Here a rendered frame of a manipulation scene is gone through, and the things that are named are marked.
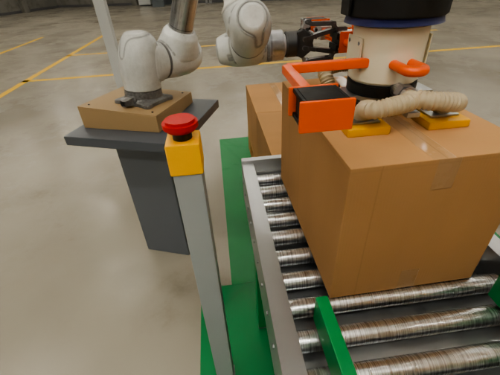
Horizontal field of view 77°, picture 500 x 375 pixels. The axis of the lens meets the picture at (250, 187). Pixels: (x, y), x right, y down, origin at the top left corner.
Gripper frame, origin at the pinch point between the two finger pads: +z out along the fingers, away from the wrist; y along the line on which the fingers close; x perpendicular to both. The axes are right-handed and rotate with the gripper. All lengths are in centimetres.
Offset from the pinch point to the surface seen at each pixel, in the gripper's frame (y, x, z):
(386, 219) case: 27, 55, -9
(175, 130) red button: 4, 49, -51
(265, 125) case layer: 53, -60, -18
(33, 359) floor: 106, 28, -131
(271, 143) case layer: 53, -37, -19
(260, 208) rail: 48, 20, -33
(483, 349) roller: 53, 73, 10
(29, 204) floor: 104, -87, -183
